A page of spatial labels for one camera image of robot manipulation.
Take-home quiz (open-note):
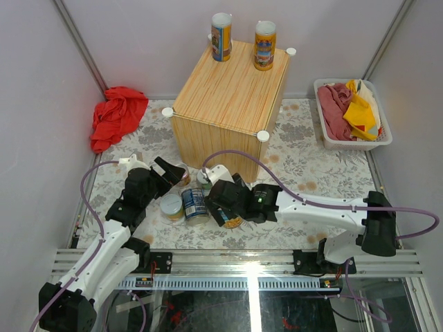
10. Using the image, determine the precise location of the white plastic basket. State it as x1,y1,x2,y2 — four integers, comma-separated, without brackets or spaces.
313,78,392,151

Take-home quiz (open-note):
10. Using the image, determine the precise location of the short yellow silver-top can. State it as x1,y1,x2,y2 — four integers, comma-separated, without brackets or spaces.
160,194,184,221

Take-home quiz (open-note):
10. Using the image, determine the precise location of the small green white-lid can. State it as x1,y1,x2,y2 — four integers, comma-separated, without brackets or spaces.
197,169,213,192

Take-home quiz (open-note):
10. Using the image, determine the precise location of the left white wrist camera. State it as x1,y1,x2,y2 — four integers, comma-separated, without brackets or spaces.
118,154,150,172

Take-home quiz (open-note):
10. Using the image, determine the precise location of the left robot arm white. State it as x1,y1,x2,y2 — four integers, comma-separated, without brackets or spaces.
30,155,185,331

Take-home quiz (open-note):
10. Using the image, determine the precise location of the white corner connector front-left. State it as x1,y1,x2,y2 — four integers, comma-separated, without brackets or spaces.
161,107,174,118

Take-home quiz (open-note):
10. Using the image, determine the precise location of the tall yellow congee can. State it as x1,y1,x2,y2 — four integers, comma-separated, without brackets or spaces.
254,21,276,71

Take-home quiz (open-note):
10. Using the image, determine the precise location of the white cloth in basket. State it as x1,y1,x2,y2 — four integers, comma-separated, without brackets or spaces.
354,80,381,129

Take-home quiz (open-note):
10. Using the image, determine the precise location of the white corner connector back-right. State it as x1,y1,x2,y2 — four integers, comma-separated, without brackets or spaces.
286,48,296,57

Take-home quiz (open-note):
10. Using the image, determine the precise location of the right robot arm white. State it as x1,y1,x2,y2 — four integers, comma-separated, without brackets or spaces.
205,171,397,274

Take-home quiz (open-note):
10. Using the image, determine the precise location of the white corner connector front-right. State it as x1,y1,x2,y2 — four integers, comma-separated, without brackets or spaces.
256,130,270,142

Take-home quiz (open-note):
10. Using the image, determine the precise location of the yellow cloth in basket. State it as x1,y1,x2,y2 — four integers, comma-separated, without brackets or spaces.
343,80,379,141

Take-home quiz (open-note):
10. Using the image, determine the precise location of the pink cloth in basket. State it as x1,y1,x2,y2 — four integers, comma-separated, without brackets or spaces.
317,83,353,141

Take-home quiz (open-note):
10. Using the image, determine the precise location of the Progresso chicken noodle can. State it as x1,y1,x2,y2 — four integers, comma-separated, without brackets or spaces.
217,208,243,229

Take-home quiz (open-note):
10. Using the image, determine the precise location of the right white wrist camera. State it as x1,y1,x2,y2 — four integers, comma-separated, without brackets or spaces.
202,164,234,185

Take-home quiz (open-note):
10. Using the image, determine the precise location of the dark blue soup can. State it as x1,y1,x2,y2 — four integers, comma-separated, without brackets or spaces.
181,188,210,226

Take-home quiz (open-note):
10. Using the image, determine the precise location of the floral table mat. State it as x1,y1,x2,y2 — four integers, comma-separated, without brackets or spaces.
89,99,376,250

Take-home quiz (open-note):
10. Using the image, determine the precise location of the fruit can silver bottom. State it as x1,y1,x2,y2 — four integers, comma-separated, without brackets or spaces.
177,163,191,187

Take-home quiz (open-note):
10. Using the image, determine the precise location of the red crumpled cloth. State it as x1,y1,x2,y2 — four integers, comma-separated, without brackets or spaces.
90,86,149,154

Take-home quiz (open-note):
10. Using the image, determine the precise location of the wooden grain cabinet box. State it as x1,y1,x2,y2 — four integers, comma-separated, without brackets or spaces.
171,41,290,183

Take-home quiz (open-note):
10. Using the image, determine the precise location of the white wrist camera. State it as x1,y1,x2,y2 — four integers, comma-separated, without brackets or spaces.
202,164,234,185
118,154,150,172

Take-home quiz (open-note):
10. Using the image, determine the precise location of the aluminium mounting rail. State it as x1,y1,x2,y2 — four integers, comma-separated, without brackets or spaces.
51,248,424,277

